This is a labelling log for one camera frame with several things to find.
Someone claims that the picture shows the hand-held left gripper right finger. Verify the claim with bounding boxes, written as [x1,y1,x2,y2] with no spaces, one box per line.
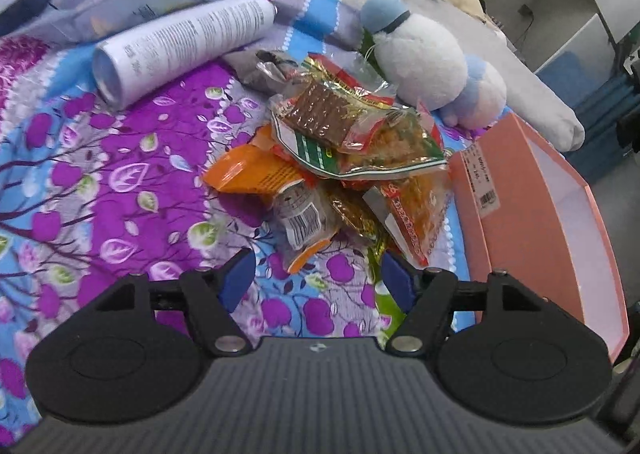
[380,250,551,355]

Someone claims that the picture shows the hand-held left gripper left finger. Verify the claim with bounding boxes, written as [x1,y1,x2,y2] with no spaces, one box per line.
[95,249,257,356]

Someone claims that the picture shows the yellow red strip snack packet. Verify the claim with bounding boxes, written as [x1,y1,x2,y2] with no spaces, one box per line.
[362,174,453,267]

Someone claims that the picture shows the gold brown snack packet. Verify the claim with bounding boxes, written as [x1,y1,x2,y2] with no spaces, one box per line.
[325,184,386,241]

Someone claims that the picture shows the orange barcode snack packet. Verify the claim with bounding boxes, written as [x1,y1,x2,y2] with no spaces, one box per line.
[272,179,338,275]

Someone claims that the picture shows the pink cardboard box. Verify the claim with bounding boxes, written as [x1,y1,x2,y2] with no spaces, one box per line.
[447,112,630,365]

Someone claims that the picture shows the red packets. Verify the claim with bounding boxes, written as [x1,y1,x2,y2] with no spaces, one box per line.
[340,106,448,179]

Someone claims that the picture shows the clear green striped cracker packet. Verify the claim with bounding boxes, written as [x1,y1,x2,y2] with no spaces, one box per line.
[270,81,401,179]

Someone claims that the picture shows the red gold foil snack packet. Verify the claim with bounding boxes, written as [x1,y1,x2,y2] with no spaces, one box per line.
[300,54,396,107]

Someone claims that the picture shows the silver snack wrapper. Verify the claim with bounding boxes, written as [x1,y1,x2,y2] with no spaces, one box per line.
[240,50,301,94]

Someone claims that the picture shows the purple floral bed sheet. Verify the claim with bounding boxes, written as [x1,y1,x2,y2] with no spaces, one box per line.
[0,0,483,417]

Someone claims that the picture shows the white and blue plush toy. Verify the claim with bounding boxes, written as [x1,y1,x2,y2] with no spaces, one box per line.
[357,0,508,129]

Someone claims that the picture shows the grey pillow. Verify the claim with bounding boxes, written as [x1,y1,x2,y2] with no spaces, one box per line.
[280,0,586,152]

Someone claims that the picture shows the white spray can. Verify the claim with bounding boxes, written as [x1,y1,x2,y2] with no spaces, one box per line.
[92,0,278,110]

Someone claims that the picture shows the blue cabinet panel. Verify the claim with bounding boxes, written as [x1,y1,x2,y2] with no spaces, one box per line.
[537,51,640,179]

